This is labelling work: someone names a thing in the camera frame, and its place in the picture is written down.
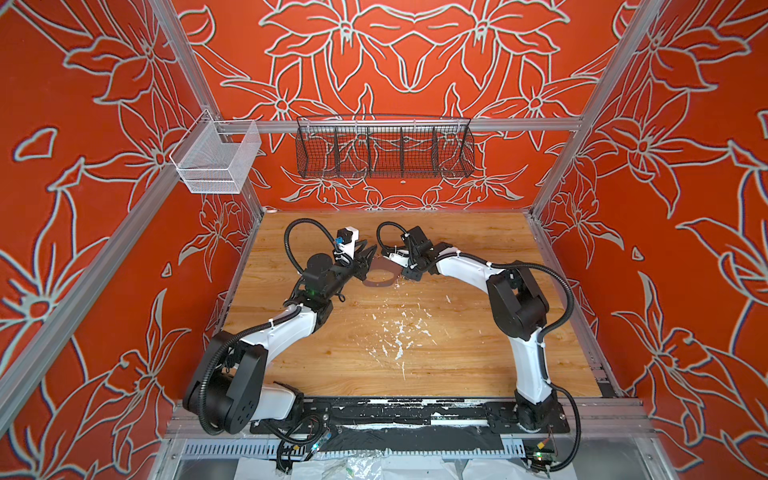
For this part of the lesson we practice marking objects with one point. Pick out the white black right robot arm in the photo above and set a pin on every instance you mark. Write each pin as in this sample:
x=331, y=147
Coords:
x=518, y=305

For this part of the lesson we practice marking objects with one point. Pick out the black wire mesh basket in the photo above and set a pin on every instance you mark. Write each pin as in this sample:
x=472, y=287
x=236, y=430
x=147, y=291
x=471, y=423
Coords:
x=384, y=153

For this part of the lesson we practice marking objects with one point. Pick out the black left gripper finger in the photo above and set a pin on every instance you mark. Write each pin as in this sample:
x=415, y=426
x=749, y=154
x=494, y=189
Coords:
x=360, y=248
x=365, y=262

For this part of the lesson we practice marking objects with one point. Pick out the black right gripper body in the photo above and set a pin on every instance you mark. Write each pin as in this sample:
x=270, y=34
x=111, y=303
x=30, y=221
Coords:
x=413, y=269

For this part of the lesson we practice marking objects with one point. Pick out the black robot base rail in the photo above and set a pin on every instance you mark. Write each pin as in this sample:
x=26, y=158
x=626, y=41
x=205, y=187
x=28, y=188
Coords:
x=331, y=428

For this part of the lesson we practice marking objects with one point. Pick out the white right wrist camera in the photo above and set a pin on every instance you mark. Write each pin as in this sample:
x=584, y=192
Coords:
x=402, y=259

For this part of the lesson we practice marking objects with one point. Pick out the aluminium frame corner post right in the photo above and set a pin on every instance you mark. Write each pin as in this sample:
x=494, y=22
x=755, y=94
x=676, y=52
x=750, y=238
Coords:
x=618, y=64

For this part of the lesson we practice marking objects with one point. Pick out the aluminium frame corner post left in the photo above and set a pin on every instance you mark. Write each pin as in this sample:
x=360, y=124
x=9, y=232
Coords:
x=170, y=24

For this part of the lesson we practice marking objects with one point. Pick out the aluminium horizontal back rail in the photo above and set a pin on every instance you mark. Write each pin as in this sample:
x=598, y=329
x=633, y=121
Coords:
x=476, y=124

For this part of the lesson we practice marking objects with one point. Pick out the clear acrylic basket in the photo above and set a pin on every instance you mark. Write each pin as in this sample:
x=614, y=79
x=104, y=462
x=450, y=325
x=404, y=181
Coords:
x=216, y=156

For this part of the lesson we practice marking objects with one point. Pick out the aluminium frame corner post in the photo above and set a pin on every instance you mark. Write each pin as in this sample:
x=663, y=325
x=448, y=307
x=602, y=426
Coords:
x=618, y=64
x=170, y=24

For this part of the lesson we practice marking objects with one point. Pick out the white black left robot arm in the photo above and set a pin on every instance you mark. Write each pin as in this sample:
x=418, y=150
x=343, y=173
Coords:
x=228, y=392

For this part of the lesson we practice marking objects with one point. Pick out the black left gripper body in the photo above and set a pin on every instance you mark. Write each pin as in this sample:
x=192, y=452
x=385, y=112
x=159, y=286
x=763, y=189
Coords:
x=357, y=268

